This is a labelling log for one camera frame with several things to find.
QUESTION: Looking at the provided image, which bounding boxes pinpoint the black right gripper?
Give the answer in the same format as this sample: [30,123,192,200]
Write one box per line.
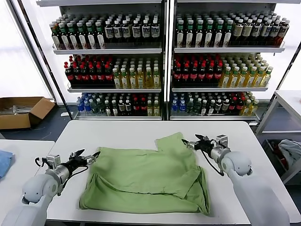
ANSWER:
[182,134,216,153]

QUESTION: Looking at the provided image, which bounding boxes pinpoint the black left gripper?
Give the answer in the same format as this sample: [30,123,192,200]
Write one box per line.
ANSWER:
[63,148,101,174]

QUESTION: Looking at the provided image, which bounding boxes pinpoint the light green polo shirt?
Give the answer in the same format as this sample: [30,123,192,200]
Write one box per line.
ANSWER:
[79,131,211,216]

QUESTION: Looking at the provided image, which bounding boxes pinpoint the grey white clothes pile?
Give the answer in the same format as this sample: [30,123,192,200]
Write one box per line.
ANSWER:
[278,139,301,166]

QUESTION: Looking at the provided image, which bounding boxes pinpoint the grey metal shelf board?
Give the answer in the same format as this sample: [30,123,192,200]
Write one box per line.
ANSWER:
[53,48,163,56]
[67,87,163,94]
[74,114,163,121]
[173,46,286,54]
[169,114,259,121]
[175,0,301,5]
[36,0,163,8]
[171,86,269,93]

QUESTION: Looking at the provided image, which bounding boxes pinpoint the dark storage bin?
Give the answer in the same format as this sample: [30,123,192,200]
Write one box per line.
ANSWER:
[262,139,301,181]

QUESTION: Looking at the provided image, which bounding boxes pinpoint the brown cardboard box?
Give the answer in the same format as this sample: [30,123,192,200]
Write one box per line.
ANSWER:
[0,97,56,130]

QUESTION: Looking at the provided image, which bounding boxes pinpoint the clear plastic packaging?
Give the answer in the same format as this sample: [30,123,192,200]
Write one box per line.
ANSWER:
[0,105,33,116]

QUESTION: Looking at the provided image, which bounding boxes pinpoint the blue folded cloth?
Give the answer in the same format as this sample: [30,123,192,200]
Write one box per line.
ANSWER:
[0,150,16,180]

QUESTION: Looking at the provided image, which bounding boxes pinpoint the dark tea bottle green label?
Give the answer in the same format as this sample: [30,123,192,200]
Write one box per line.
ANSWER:
[95,21,106,49]
[67,22,79,50]
[175,20,185,48]
[195,20,204,48]
[185,20,195,48]
[77,22,88,50]
[222,20,234,48]
[214,20,224,48]
[204,20,214,48]
[86,22,97,50]
[58,23,71,50]

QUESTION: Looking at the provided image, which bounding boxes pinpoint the dark bottle white blue label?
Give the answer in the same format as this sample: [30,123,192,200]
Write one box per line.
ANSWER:
[104,20,114,44]
[250,19,263,46]
[122,20,132,44]
[269,20,281,46]
[260,19,272,46]
[141,19,151,44]
[113,20,123,44]
[150,19,160,44]
[132,19,142,44]

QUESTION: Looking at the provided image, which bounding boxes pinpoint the dark bottle beige label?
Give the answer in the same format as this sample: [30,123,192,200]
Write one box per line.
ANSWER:
[231,19,245,46]
[241,19,253,46]

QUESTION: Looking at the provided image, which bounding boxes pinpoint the grey metal shelving unit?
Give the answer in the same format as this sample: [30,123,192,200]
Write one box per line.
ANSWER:
[36,0,168,121]
[168,0,301,122]

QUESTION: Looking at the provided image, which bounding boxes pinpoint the red brown tea bottle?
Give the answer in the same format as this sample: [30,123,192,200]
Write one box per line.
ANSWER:
[275,20,290,47]

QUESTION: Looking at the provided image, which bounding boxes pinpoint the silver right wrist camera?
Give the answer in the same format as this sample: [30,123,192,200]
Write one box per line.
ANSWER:
[215,135,230,149]

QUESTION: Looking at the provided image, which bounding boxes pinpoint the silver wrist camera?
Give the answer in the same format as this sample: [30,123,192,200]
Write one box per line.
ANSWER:
[215,135,230,149]
[35,154,62,170]

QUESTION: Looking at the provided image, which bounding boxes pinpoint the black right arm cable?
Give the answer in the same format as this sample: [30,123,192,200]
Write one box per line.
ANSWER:
[199,150,225,177]

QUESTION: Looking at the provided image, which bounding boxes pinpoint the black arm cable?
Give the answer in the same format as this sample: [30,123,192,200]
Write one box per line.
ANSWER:
[199,150,225,177]
[56,166,89,196]

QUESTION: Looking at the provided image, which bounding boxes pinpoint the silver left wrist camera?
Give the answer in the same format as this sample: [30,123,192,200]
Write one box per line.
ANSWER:
[35,154,62,170]

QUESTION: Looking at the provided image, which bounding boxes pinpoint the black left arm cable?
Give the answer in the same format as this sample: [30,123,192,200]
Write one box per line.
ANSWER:
[56,166,89,196]

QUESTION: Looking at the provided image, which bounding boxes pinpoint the black slanted metal post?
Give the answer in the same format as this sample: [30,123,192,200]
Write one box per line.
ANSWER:
[9,0,72,117]
[256,43,301,124]

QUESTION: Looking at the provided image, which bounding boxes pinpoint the grey metal frame side table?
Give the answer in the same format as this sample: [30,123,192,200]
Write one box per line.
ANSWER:
[254,90,301,186]

